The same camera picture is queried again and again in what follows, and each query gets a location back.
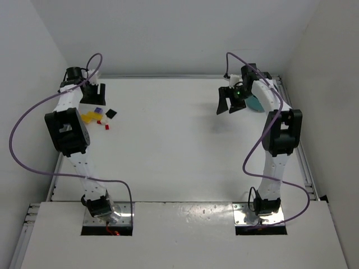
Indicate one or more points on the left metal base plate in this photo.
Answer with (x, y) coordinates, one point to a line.
(122, 217)

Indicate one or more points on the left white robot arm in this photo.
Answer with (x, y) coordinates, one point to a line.
(71, 138)

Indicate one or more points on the metal base plate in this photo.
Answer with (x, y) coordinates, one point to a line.
(122, 217)
(244, 217)

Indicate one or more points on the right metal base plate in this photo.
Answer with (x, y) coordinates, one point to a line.
(244, 217)

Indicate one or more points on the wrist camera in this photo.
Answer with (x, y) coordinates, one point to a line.
(233, 80)
(91, 76)

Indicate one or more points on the purple lego brick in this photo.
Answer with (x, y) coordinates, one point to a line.
(98, 110)

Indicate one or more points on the yellow lego brick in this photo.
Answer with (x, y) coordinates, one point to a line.
(94, 116)

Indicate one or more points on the aluminium frame rail left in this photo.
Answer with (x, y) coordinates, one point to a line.
(29, 222)

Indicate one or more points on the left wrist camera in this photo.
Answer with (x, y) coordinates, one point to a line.
(91, 76)

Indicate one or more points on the black lego plate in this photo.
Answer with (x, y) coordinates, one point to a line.
(111, 113)

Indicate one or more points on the teal divided round container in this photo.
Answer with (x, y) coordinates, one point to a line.
(253, 103)

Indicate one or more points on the yellow lego plate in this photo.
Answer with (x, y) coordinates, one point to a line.
(85, 118)

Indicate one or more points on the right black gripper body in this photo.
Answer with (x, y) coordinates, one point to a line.
(231, 93)

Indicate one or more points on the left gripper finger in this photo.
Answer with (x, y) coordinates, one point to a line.
(100, 96)
(89, 100)

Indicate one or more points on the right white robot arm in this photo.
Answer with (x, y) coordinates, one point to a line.
(280, 136)

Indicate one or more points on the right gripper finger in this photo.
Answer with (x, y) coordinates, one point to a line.
(222, 102)
(236, 108)

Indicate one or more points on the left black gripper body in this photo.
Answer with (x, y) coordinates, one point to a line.
(91, 93)

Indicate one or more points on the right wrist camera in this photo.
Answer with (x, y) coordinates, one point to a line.
(233, 80)

